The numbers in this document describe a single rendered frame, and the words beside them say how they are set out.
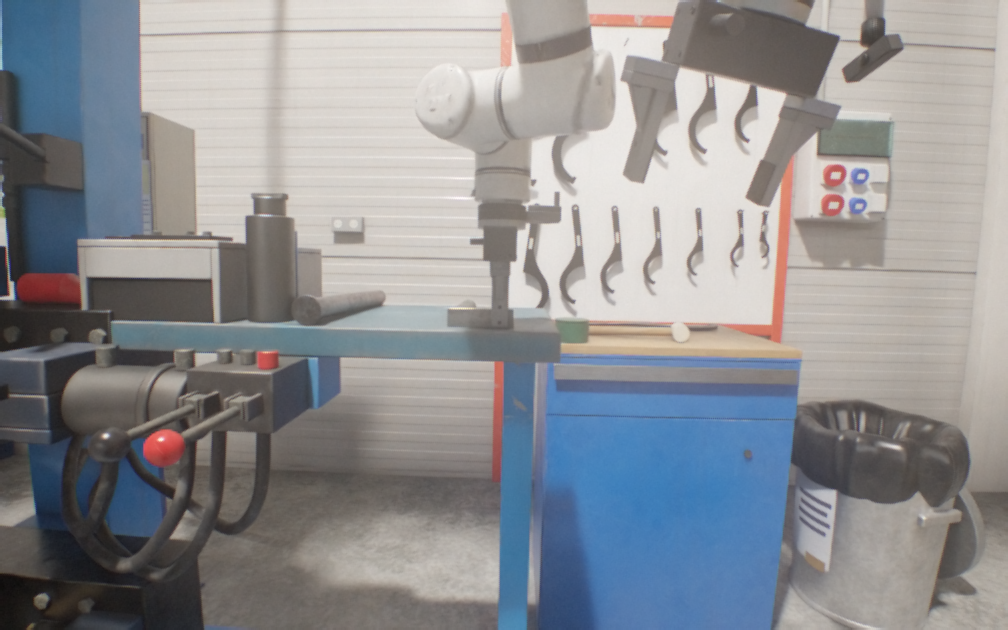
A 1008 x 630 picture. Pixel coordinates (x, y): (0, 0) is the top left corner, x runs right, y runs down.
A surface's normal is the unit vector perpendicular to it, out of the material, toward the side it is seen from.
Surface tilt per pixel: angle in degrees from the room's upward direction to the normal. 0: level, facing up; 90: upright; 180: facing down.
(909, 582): 93
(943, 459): 81
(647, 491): 90
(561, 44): 119
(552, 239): 90
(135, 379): 34
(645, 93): 114
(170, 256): 90
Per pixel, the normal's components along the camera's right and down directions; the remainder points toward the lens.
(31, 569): 0.02, -0.99
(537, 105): -0.42, 0.58
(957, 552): -0.95, 0.23
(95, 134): 1.00, 0.03
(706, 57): 0.08, 0.50
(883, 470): -0.74, 0.04
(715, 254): -0.03, 0.11
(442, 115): -0.50, 0.18
